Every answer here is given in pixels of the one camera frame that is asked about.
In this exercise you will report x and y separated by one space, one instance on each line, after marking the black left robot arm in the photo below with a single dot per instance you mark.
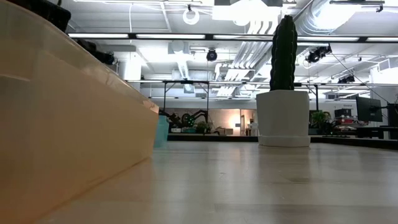
46 12

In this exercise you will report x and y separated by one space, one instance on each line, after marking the long ceiling light strip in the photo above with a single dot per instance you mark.
174 36

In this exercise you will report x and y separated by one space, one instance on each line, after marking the orange translucent plastic bin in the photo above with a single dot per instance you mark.
62 124

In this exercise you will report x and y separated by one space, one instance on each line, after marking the green translucent plastic bin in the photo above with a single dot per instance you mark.
161 133

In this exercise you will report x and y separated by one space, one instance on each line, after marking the small green plant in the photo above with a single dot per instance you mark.
202 127

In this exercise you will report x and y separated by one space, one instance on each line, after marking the cardboard box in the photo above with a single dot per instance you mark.
225 131

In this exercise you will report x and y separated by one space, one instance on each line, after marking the green cactus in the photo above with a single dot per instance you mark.
283 56

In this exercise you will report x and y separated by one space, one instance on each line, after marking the white plant pot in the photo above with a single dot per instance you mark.
283 118

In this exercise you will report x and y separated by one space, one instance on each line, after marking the green leafy plant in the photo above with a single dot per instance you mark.
320 119

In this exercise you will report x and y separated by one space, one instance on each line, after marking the red and white boxes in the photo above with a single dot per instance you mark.
343 118

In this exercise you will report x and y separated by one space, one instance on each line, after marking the dark desk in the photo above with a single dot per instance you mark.
373 132

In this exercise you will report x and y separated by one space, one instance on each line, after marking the silver ventilation duct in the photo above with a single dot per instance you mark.
306 18

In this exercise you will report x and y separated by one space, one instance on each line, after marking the black ceiling camera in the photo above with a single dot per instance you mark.
346 79
317 54

